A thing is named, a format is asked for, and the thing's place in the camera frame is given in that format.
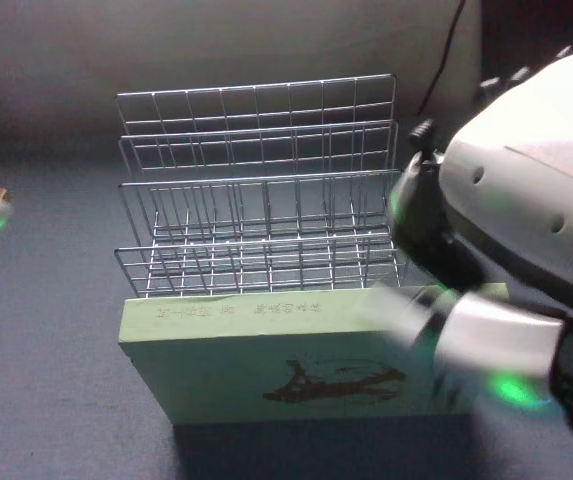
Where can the grey table cloth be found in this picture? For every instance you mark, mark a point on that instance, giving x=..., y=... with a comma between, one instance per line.
x=41, y=375

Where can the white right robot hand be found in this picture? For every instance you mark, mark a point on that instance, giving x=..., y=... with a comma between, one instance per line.
x=516, y=190

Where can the light green book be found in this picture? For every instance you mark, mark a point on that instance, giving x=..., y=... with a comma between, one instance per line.
x=216, y=360

